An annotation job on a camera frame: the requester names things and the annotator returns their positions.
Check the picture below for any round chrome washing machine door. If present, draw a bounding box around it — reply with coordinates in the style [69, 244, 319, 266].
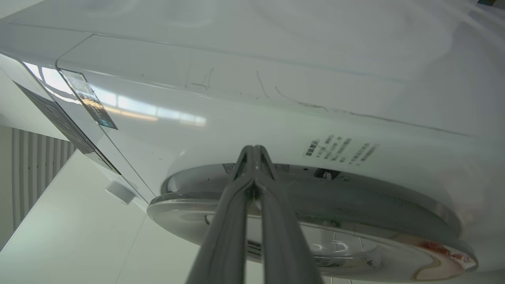
[147, 164, 479, 282]

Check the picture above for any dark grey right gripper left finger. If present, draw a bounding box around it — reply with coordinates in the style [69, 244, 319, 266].
[185, 145, 256, 284]

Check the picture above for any dark washing machine control panel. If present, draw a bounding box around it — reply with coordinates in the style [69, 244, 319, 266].
[14, 81, 121, 175]

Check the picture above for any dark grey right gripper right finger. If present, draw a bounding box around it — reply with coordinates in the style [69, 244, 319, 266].
[254, 145, 325, 284]

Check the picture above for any white washing machine body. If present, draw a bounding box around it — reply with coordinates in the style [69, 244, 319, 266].
[0, 0, 505, 277]

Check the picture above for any colourful energy label sticker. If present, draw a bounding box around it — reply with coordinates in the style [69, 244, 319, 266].
[59, 69, 118, 130]

